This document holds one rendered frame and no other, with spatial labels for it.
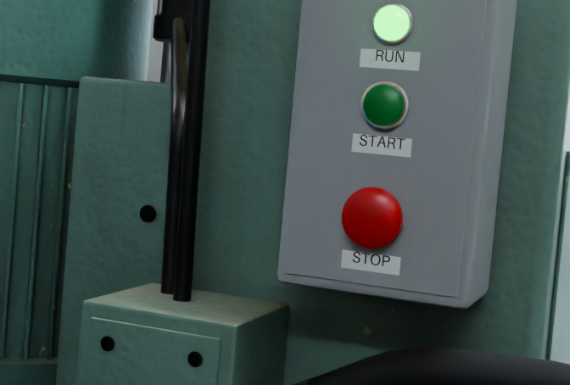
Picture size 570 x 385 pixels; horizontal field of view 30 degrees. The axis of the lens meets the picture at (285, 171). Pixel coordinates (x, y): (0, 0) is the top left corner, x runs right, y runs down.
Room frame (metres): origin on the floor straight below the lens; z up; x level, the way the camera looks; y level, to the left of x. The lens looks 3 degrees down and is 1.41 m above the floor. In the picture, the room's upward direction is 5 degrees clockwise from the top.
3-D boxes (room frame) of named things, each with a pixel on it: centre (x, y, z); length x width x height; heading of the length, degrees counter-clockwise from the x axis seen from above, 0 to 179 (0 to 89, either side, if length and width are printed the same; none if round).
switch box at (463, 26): (0.55, -0.06, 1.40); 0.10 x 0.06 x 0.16; 70
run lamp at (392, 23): (0.52, -0.04, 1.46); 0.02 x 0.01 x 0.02; 70
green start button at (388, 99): (0.52, -0.04, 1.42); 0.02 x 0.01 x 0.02; 70
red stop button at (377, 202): (0.52, -0.04, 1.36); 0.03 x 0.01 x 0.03; 70
